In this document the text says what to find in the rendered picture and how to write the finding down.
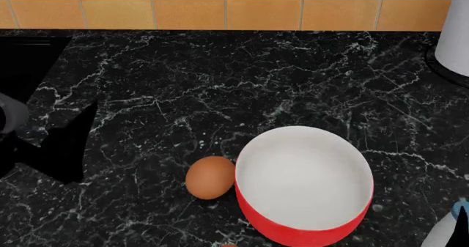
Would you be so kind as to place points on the brown egg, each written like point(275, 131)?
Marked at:
point(209, 179)
point(229, 246)

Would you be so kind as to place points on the white cylindrical appliance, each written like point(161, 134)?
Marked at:
point(456, 30)

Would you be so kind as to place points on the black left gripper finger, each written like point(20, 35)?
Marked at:
point(62, 164)
point(78, 128)

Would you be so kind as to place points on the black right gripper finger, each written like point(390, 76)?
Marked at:
point(462, 230)

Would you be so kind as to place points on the black paper towel holder base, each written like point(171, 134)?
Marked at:
point(436, 67)

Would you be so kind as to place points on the red bowl white inside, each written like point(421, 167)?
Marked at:
point(304, 181)

